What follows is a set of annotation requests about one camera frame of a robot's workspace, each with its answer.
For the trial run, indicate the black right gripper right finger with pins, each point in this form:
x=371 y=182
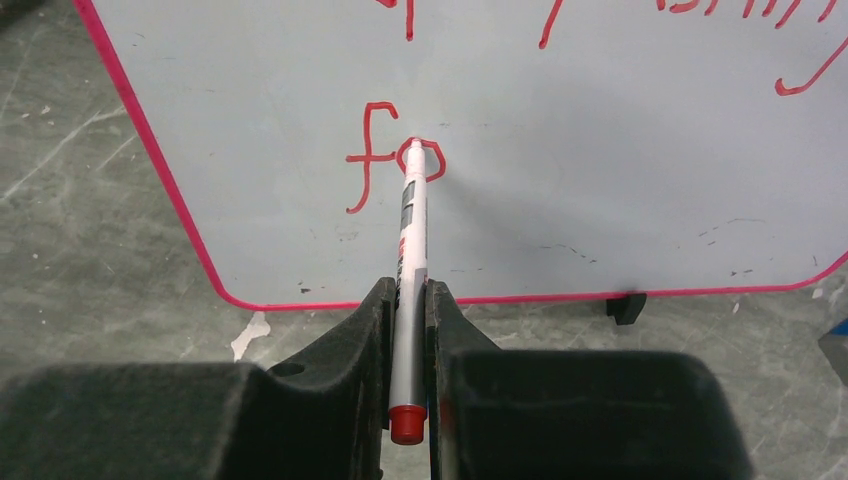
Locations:
x=571 y=414

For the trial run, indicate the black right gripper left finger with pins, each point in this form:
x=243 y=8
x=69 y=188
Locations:
x=319 y=414

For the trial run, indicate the red white marker pen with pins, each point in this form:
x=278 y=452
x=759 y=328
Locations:
x=407 y=397

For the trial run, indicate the pink-framed whiteboard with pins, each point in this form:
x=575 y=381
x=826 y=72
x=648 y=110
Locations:
x=575 y=149

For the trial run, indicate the black whiteboard foot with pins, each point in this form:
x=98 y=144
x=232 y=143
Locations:
x=626 y=309

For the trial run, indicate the blue eraser block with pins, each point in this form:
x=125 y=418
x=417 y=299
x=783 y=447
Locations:
x=833 y=345

